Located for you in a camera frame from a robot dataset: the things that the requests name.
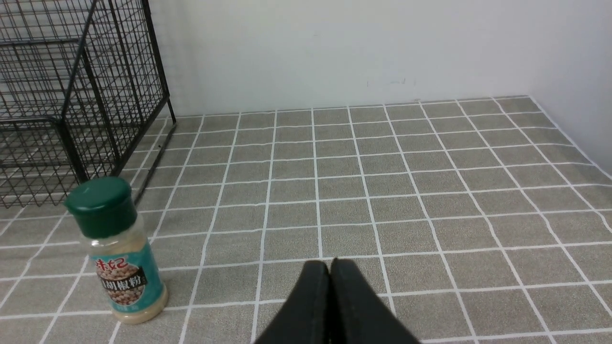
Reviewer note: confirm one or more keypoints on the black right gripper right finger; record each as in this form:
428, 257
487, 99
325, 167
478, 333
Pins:
357, 313

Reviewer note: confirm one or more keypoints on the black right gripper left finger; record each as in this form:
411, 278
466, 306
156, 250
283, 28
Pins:
302, 318

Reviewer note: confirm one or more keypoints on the pepper shaker green cap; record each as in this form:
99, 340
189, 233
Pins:
119, 249

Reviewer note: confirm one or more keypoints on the black wire mesh shelf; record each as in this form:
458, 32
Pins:
82, 81

